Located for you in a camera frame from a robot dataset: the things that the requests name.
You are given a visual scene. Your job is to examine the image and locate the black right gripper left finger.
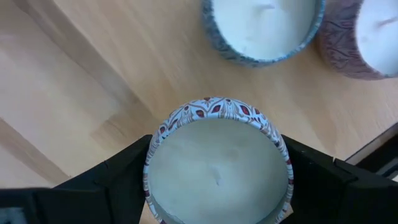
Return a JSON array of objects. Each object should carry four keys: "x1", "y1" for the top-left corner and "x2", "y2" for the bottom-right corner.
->
[{"x1": 0, "y1": 134, "x2": 154, "y2": 224}]

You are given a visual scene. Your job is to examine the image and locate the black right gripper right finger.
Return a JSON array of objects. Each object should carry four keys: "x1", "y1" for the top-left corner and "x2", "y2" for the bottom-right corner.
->
[{"x1": 280, "y1": 134, "x2": 398, "y2": 224}]

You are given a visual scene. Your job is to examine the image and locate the red white patterned candle tin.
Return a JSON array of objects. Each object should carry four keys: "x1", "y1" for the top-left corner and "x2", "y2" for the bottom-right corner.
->
[{"x1": 142, "y1": 96, "x2": 295, "y2": 224}]

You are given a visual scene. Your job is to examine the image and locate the black aluminium frame rails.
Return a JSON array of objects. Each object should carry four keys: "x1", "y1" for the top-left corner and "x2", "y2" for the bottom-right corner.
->
[{"x1": 344, "y1": 122, "x2": 398, "y2": 185}]

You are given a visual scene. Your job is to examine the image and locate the wooden shelf with black rail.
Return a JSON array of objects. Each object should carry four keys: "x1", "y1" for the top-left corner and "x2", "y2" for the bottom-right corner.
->
[{"x1": 0, "y1": 0, "x2": 398, "y2": 224}]

